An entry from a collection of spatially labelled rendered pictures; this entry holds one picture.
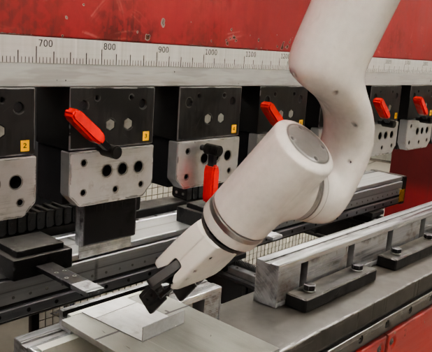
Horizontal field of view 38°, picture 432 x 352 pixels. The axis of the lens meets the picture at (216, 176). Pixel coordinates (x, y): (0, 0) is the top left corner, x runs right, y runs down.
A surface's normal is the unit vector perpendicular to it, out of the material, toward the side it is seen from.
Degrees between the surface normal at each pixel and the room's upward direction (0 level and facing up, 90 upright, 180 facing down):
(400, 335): 90
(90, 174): 90
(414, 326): 90
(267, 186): 101
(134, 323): 0
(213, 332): 0
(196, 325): 0
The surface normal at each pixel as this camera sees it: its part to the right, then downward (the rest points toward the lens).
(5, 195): 0.73, 0.19
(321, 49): -0.37, 0.12
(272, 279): -0.68, 0.11
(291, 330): 0.07, -0.98
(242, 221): -0.28, 0.47
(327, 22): -0.53, 0.01
